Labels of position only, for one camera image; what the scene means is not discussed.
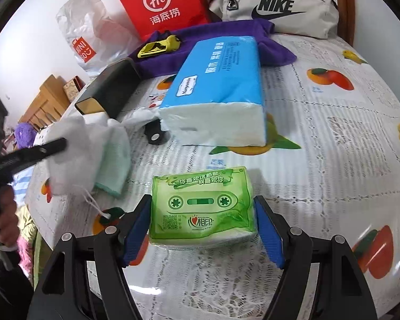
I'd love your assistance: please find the purple plush toy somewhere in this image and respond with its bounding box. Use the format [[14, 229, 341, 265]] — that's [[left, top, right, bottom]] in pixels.
[[14, 122, 37, 149]]

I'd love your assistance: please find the blue tissue pack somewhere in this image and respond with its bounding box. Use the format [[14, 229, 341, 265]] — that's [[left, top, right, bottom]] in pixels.
[[159, 35, 267, 147]]

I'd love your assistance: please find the red Haidilao paper bag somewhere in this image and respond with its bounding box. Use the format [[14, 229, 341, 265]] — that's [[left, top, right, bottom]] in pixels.
[[120, 0, 210, 41]]

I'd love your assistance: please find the fruit pattern tablecloth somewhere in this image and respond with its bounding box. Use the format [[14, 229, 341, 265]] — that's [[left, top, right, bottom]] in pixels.
[[24, 33, 400, 320]]

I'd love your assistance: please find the brown patterned box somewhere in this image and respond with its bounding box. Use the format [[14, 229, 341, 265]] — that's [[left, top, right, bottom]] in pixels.
[[63, 76, 84, 103]]

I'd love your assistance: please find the grey Nike bag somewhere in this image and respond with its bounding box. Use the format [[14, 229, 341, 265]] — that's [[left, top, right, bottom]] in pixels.
[[209, 0, 339, 39]]

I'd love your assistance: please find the white Miniso plastic bag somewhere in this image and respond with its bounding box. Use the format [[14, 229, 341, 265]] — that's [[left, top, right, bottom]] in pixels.
[[55, 0, 141, 78]]

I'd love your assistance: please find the dark green tea tin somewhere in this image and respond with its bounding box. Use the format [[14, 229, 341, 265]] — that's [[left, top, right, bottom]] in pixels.
[[75, 58, 141, 119]]

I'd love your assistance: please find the brown wooden door frame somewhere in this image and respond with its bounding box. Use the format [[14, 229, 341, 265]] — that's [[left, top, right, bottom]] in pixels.
[[337, 0, 355, 46]]

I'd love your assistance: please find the yellow black mesh bag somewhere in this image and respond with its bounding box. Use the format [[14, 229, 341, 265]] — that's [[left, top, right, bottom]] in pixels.
[[137, 35, 181, 59]]

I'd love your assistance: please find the green tissue pack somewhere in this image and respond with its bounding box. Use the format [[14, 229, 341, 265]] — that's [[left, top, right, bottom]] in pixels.
[[149, 166, 257, 249]]

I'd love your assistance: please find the person's left hand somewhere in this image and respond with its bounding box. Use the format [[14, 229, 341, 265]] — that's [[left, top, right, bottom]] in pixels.
[[0, 185, 19, 248]]

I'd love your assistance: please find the purple towel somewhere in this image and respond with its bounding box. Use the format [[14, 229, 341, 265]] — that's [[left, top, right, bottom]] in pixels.
[[127, 18, 298, 80]]

